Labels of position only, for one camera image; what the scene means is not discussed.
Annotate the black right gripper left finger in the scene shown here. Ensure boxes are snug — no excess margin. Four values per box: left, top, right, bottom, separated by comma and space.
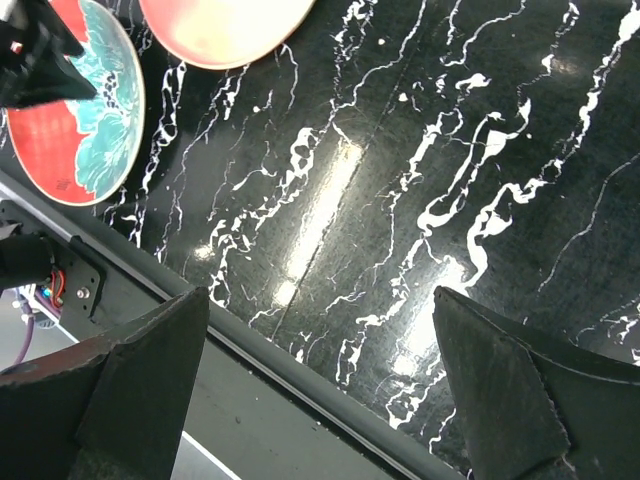
1, 288, 209, 479

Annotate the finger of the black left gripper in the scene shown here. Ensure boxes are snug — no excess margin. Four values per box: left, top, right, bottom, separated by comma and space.
1, 1, 96, 108

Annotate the red teal glazed plate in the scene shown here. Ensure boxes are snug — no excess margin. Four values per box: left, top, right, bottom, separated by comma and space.
4, 1, 146, 206

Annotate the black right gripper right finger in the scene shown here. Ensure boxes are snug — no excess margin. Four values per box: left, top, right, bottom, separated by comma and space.
434, 287, 639, 479

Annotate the pink cream tree plate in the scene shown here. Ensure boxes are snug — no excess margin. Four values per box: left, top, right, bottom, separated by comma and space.
139, 0, 314, 70

